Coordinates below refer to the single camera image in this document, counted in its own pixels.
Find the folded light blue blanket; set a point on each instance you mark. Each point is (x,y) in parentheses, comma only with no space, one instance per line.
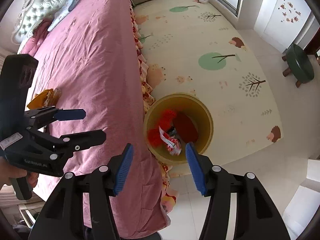
(60,17)

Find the bed with pink sheet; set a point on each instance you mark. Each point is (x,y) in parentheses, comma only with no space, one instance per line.
(87,55)

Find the cream tree print play mat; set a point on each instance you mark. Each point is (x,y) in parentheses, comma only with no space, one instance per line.
(200,30)

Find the green tufted headboard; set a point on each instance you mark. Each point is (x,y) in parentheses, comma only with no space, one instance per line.
(42,7)

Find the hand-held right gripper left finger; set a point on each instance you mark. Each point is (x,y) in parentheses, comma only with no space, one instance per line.
(123,172)

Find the gold bag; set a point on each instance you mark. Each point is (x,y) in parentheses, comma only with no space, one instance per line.
(40,100)

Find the folded pink quilt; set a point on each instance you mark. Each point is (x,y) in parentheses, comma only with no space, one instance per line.
(37,33)

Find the person's left hand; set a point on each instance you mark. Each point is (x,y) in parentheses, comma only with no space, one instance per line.
(15,171)

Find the green round stool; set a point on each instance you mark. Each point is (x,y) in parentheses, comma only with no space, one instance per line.
(298,62)

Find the red and white packet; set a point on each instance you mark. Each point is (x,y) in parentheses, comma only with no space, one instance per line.
(172,145)

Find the small white box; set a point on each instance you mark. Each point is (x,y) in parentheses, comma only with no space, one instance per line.
(203,0)

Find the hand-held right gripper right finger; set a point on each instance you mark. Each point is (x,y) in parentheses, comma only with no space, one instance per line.
(196,170)

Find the red tassel decoration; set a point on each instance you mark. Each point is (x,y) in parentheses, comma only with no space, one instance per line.
(155,137)

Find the yellow trash bin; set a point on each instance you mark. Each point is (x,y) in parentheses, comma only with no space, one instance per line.
(202,120)

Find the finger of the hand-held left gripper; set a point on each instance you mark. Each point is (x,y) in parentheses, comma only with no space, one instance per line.
(85,138)
(71,115)

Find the white cabinet with stickers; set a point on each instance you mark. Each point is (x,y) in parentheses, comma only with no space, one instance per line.
(280,17)

